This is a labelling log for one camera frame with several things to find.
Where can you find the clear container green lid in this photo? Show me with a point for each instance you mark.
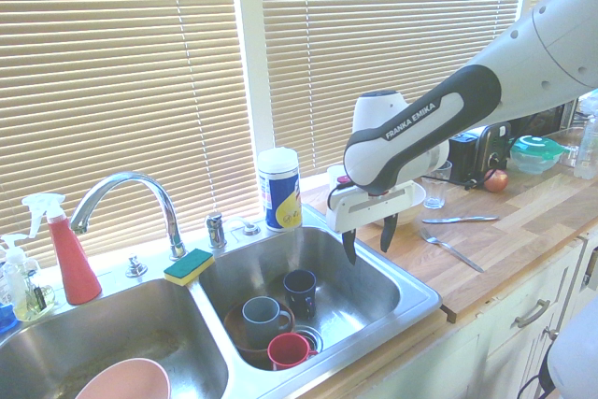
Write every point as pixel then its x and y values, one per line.
pixel 532 153

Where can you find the blue plastic item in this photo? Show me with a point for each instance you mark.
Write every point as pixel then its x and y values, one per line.
pixel 5 319

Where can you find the chrome side sprayer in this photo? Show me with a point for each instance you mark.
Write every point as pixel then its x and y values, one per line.
pixel 135 267

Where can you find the metal drain strainer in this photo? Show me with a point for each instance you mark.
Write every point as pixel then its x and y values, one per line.
pixel 312 338

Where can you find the black and silver toaster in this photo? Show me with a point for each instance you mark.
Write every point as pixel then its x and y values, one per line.
pixel 472 151

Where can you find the stainless steel double sink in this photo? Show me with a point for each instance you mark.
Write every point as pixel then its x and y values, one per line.
pixel 374 277

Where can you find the cream base cabinet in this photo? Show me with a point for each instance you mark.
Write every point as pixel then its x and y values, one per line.
pixel 504 352

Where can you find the navy blue mug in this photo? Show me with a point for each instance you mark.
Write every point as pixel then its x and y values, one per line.
pixel 301 291

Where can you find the red apple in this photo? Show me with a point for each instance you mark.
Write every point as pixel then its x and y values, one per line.
pixel 496 180

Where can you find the dark microwave oven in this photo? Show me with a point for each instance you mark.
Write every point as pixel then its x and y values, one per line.
pixel 546 121

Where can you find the red spray bottle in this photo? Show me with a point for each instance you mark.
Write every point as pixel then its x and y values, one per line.
pixel 70 259

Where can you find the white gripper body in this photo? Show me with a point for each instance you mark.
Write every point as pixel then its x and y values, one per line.
pixel 369 207

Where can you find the clear pump soap bottle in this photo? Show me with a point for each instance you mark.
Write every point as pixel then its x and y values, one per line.
pixel 13 273

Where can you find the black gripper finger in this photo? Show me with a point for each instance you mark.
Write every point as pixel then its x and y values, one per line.
pixel 350 247
pixel 388 233

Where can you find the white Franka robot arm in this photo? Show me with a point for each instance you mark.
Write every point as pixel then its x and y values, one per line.
pixel 467 100

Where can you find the silver table knife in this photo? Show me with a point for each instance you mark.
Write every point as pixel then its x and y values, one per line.
pixel 462 219

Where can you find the clear bottle yellow liquid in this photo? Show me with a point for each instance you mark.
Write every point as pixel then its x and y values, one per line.
pixel 35 303

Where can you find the brown wooden bowl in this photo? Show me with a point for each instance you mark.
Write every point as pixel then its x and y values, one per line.
pixel 233 329

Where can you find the grey mug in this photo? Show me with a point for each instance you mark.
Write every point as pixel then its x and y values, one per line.
pixel 261 322

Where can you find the clear plastic water bottle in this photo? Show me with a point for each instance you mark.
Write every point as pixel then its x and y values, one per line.
pixel 588 151

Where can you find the wide beige window blind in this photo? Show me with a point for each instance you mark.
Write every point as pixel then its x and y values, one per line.
pixel 117 67

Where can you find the clear drinking glass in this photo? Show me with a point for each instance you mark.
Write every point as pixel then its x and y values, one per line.
pixel 434 193

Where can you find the red mug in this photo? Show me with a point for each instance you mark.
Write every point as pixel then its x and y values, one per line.
pixel 287 352

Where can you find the chrome gooseneck faucet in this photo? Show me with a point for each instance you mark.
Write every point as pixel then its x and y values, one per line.
pixel 161 193

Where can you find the green and yellow sponge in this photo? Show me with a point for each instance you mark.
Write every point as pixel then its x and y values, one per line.
pixel 189 266

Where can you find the pink plastic bowl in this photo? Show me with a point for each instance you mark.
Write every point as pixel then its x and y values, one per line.
pixel 126 380

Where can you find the Lysol wipes canister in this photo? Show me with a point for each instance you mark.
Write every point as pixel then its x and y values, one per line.
pixel 280 193

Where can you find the white sink soap dispenser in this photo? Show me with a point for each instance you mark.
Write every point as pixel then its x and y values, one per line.
pixel 250 230

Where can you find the silver metal fork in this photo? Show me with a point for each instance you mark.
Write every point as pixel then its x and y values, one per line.
pixel 448 247

